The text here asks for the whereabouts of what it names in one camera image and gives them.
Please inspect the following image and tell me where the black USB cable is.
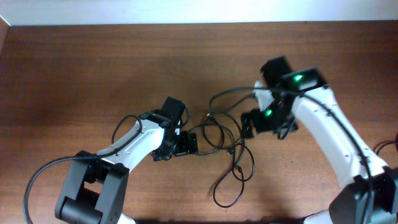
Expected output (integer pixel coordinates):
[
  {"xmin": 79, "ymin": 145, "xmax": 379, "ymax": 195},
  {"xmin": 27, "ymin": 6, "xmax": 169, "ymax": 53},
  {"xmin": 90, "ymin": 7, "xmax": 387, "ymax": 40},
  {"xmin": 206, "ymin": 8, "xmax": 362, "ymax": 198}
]
[
  {"xmin": 186, "ymin": 111, "xmax": 256, "ymax": 208},
  {"xmin": 373, "ymin": 133, "xmax": 398, "ymax": 156}
]

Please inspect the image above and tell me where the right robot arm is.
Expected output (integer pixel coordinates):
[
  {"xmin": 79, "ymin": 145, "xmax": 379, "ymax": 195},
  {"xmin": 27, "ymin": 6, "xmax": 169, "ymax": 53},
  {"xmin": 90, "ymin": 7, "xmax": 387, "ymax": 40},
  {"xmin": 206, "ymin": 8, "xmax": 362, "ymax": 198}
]
[{"xmin": 241, "ymin": 57, "xmax": 397, "ymax": 223}]

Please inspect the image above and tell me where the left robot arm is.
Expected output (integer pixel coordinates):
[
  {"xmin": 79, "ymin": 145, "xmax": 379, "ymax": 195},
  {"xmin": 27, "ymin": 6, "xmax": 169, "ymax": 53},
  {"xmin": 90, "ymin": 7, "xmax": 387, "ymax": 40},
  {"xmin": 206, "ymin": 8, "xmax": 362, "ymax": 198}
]
[{"xmin": 55, "ymin": 97, "xmax": 197, "ymax": 224}]

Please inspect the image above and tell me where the left camera black cable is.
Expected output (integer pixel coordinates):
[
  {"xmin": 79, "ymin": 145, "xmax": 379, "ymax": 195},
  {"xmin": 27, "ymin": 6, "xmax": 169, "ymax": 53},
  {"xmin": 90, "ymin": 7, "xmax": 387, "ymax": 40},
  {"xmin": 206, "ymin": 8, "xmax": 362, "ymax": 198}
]
[{"xmin": 23, "ymin": 107, "xmax": 190, "ymax": 224}]

